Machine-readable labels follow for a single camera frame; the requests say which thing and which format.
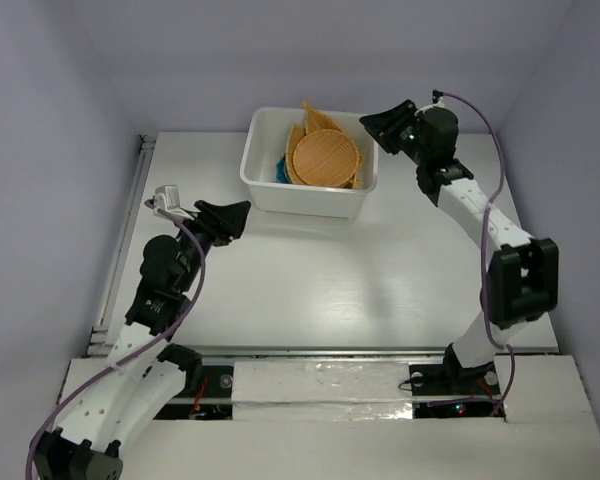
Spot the aluminium front rail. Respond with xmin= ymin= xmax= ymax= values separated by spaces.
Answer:
xmin=83 ymin=343 xmax=560 ymax=358

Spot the blue polka dot plate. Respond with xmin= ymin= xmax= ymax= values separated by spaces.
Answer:
xmin=275 ymin=155 xmax=292 ymax=184

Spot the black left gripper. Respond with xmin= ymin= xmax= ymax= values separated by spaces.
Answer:
xmin=172 ymin=201 xmax=249 ymax=292

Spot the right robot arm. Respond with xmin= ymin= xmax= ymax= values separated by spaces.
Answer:
xmin=360 ymin=92 xmax=559 ymax=395

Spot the white plastic bin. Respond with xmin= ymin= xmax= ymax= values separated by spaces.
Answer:
xmin=240 ymin=107 xmax=379 ymax=219

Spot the aluminium left rail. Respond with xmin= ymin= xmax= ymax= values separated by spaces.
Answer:
xmin=87 ymin=134 xmax=157 ymax=356

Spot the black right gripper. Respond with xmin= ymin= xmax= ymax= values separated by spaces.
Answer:
xmin=359 ymin=98 xmax=430 ymax=166

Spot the round orange woven plate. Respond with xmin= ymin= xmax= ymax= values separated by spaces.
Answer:
xmin=290 ymin=128 xmax=359 ymax=187

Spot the orange teardrop woven tray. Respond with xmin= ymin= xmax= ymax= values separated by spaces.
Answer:
xmin=284 ymin=122 xmax=369 ymax=190

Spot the orange leaf-shaped woven tray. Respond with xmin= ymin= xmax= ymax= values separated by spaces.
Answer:
xmin=302 ymin=100 xmax=345 ymax=136

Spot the aluminium rail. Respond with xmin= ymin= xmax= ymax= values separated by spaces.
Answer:
xmin=87 ymin=134 xmax=157 ymax=356
xmin=83 ymin=343 xmax=560 ymax=358

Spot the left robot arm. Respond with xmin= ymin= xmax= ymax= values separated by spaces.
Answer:
xmin=25 ymin=197 xmax=251 ymax=479

